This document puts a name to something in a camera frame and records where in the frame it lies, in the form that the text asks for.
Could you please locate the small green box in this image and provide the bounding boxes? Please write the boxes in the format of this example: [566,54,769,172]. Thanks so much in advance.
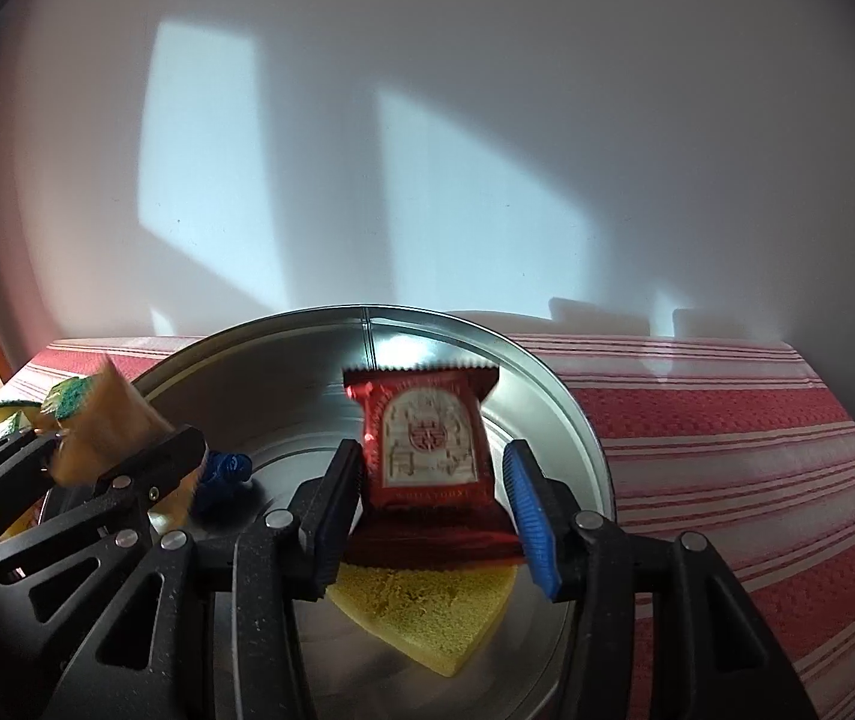
[0,399,43,434]

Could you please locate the red snack packet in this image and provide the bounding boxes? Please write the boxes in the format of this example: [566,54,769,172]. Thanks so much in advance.
[342,364,526,567]

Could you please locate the blue candy wrapper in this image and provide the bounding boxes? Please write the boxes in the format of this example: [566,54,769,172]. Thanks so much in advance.
[191,450,252,518]

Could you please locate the round metal tin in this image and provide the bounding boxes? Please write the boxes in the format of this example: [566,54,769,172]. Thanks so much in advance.
[127,304,616,720]

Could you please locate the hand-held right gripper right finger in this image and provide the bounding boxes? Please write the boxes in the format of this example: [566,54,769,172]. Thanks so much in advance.
[506,441,818,720]

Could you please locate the green topped yellow sponge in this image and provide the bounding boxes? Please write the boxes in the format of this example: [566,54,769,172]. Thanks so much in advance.
[35,379,103,425]

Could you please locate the orange snack packet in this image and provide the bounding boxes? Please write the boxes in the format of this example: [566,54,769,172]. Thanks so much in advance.
[48,356,207,533]

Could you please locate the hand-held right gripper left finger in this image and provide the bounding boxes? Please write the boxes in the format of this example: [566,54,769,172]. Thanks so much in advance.
[37,441,364,720]

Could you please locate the red striped tablecloth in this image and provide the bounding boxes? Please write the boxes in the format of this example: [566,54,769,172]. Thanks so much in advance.
[3,334,855,720]

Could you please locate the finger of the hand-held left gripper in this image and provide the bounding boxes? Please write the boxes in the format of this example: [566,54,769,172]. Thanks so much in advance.
[0,425,207,661]
[0,431,61,515]

